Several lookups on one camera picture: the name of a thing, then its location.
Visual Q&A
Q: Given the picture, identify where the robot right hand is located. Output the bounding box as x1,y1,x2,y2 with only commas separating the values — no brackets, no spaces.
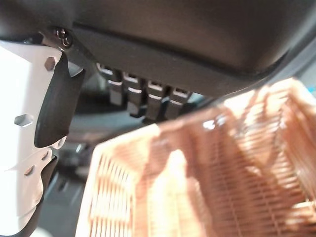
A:
0,0,316,237

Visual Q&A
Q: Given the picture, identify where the tan wicker laundry basket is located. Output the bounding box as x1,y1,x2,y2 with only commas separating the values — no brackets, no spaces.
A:
75,76,316,237

